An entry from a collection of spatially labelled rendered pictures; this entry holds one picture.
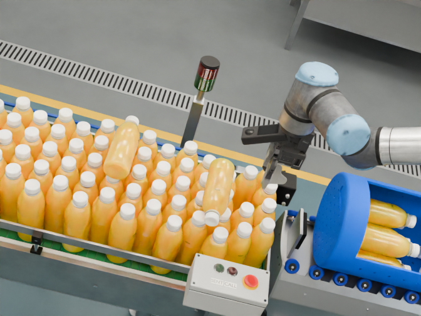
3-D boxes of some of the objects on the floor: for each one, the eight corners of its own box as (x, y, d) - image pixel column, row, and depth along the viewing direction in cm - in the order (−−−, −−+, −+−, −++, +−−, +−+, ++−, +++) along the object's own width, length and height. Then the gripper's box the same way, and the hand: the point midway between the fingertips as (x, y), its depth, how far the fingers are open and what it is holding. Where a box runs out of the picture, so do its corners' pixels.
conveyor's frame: (199, 429, 235) (269, 315, 172) (-232, 331, 222) (-326, 168, 159) (214, 320, 269) (277, 191, 206) (-159, 230, 256) (-213, 63, 194)
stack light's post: (148, 284, 274) (204, 105, 197) (140, 282, 273) (192, 101, 197) (150, 277, 277) (205, 97, 200) (141, 275, 276) (193, 94, 200)
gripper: (314, 147, 143) (285, 202, 158) (314, 113, 152) (287, 168, 167) (280, 137, 142) (254, 194, 157) (282, 103, 151) (257, 161, 166)
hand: (262, 175), depth 161 cm, fingers open, 6 cm apart
